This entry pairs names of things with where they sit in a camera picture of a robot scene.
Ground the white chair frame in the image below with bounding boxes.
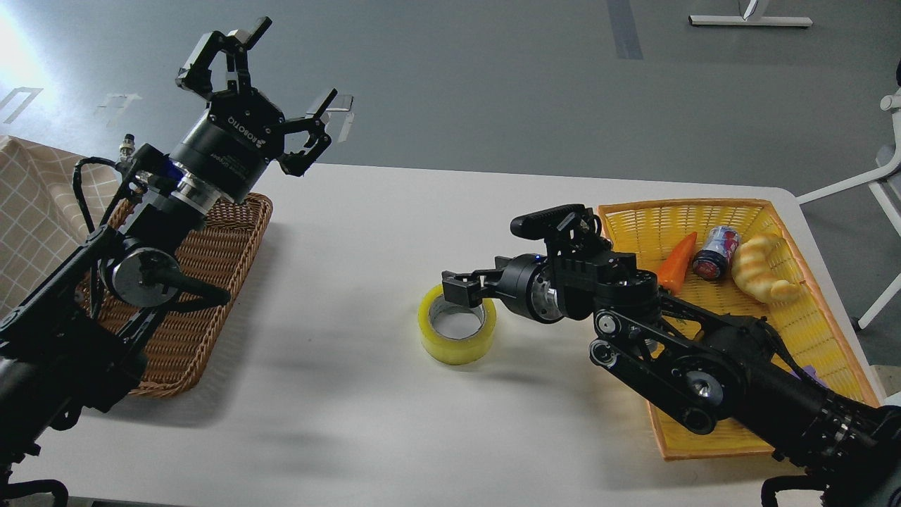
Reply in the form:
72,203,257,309
797,91,900,331

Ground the toy croissant bread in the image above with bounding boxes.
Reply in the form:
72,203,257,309
731,233,801,304

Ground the small soda can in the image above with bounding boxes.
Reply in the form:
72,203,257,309
690,225,741,280

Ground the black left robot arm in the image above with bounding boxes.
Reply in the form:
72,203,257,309
2,16,338,506

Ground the purple foam block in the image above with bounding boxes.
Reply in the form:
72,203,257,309
790,365,829,389

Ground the yellow plastic basket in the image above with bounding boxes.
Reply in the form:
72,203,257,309
597,199,881,461

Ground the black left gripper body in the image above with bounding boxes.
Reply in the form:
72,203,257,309
170,93,284,202

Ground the white stand base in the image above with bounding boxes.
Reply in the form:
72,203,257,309
688,1,814,29

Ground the beige checkered cloth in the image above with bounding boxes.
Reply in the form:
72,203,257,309
1,135,88,315

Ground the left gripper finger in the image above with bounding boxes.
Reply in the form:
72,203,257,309
175,17,273,106
277,89,338,177

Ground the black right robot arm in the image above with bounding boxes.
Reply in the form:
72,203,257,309
442,204,900,506

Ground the orange toy carrot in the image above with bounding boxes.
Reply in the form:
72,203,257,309
656,232,698,295

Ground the brown wicker basket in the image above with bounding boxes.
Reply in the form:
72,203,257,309
77,192,274,399

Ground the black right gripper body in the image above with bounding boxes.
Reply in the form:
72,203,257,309
486,253,563,324

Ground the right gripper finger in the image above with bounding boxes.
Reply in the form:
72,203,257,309
441,268,502,308

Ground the yellow tape roll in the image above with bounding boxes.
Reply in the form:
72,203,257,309
416,284,498,365

